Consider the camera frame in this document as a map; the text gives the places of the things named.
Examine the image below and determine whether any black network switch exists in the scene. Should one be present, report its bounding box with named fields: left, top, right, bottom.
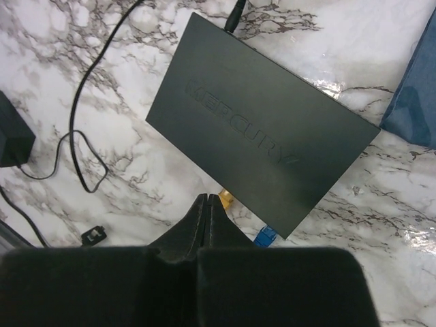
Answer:
left=146, top=14, right=379, bottom=237

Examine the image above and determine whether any blue cloth placemat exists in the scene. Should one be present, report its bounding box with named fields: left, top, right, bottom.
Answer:
left=379, top=13, right=436, bottom=149

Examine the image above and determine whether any blue ethernet cable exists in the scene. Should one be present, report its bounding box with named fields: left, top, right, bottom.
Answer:
left=252, top=224, right=279, bottom=249

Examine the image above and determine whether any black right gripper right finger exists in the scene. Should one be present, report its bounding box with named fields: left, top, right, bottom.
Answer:
left=196, top=195, right=379, bottom=326

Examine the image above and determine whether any black power adapter brick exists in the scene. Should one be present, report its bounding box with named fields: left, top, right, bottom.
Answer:
left=0, top=91, right=35, bottom=168

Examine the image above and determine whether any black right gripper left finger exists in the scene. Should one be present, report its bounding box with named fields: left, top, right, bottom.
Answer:
left=1, top=194, right=208, bottom=326

